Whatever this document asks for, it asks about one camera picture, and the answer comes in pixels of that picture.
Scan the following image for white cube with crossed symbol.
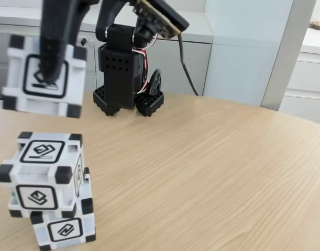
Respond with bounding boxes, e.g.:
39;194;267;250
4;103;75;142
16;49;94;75
0;33;87;119

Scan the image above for white cube with stacked-squares symbol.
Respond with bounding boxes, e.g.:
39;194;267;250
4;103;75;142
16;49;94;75
0;131;85;219

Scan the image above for black round disc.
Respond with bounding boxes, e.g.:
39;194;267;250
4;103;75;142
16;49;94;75
148;69;162;97

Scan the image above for low white cabinet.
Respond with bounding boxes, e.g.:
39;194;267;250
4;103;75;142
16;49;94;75
0;14;213;103

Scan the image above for white cube with lightning symbol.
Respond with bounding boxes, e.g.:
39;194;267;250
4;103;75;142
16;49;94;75
30;167;97;251

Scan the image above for grey pillar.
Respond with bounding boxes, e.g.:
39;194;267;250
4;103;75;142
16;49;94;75
261;0;318;111

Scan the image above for white drawer unit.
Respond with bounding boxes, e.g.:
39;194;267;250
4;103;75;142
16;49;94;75
278;25;320;127

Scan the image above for bare circuit-board camera on bracket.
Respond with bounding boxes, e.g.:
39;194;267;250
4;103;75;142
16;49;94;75
133;0;190;40

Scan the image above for white and red servo wires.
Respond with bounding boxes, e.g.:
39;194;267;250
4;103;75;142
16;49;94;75
133;33;161;95

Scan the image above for grey camera cable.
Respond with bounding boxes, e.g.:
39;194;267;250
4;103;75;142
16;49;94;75
176;32;203;97

